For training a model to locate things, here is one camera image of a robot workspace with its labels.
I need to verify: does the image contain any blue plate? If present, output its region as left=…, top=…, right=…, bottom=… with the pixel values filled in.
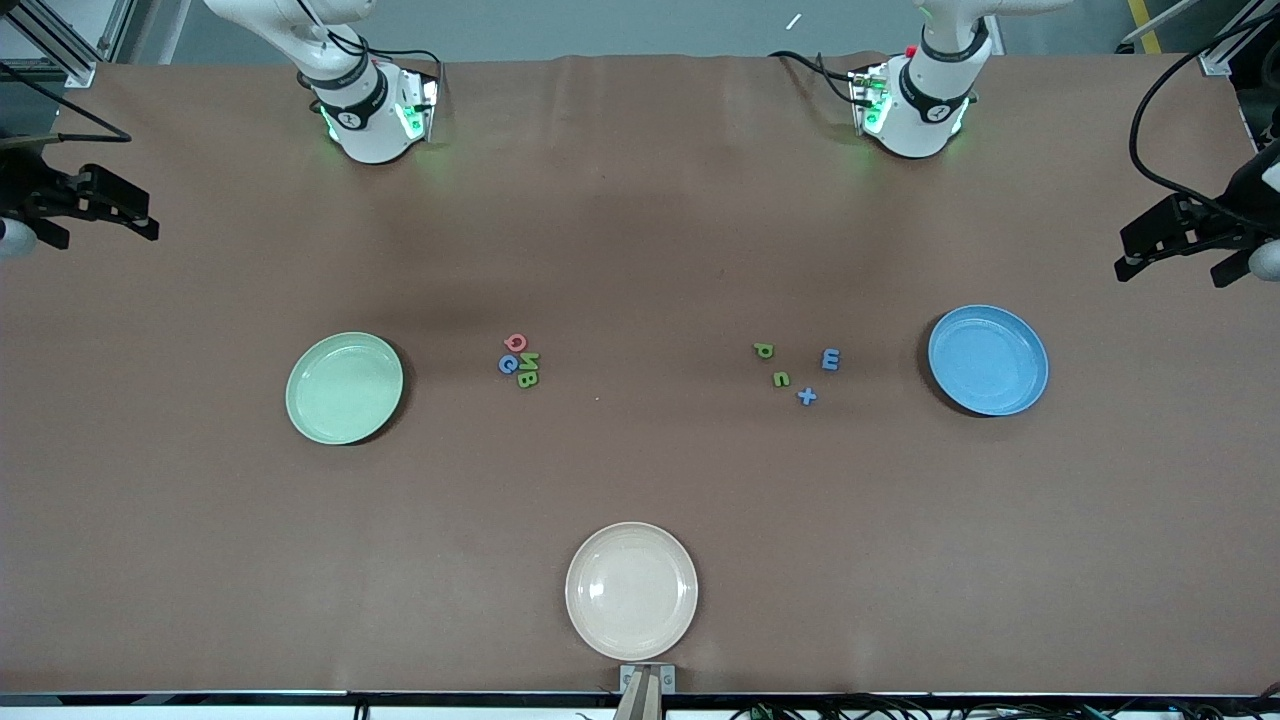
left=927, top=304, right=1050, bottom=417

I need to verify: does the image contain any green plate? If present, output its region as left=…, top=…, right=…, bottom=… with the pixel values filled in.
left=285, top=331, right=405, bottom=446

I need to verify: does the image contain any brown table cover sheet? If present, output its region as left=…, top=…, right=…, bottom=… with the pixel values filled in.
left=0, top=52, right=1280, bottom=696

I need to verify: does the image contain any beige plate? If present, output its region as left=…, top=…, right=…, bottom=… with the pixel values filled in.
left=564, top=521, right=699, bottom=662

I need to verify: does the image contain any aluminium frame profile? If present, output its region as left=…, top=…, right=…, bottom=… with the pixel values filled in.
left=0, top=0, right=136, bottom=89
left=1198, top=0, right=1280, bottom=77

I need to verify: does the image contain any black right arm base cable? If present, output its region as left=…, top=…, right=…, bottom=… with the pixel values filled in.
left=300, top=0, right=444, bottom=86

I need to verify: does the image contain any black arm base cable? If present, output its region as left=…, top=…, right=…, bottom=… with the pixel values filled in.
left=300, top=0, right=444, bottom=86
left=768, top=49, right=863, bottom=107

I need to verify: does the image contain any black left arm base cable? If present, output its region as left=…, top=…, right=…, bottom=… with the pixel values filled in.
left=768, top=49, right=863, bottom=107

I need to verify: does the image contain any beige post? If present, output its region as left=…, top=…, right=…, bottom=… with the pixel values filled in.
left=612, top=668, right=663, bottom=720

